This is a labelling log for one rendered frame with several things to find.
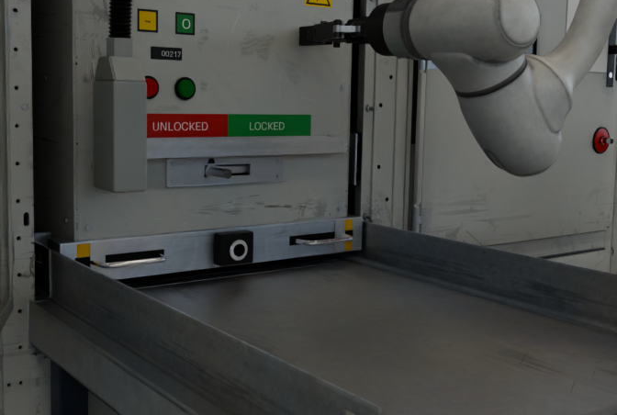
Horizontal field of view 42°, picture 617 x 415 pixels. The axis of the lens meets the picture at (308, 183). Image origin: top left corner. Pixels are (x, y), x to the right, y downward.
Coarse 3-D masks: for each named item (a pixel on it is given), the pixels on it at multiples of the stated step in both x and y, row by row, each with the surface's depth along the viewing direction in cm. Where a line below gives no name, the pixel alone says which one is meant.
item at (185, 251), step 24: (48, 240) 114; (72, 240) 114; (96, 240) 114; (120, 240) 116; (144, 240) 118; (168, 240) 120; (192, 240) 123; (264, 240) 131; (288, 240) 134; (312, 240) 137; (360, 240) 143; (144, 264) 119; (168, 264) 121; (192, 264) 123; (216, 264) 126
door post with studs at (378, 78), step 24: (360, 0) 145; (384, 0) 142; (360, 48) 146; (360, 72) 146; (384, 72) 144; (360, 96) 146; (384, 96) 145; (360, 120) 147; (384, 120) 145; (384, 144) 146; (384, 168) 146; (360, 192) 144; (384, 192) 147; (360, 216) 145; (384, 216) 147
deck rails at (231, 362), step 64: (64, 256) 107; (384, 256) 139; (448, 256) 127; (512, 256) 117; (128, 320) 91; (192, 320) 79; (576, 320) 105; (192, 384) 79; (256, 384) 70; (320, 384) 62
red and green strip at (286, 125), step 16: (160, 128) 119; (176, 128) 121; (192, 128) 122; (208, 128) 124; (224, 128) 126; (240, 128) 127; (256, 128) 129; (272, 128) 131; (288, 128) 133; (304, 128) 135
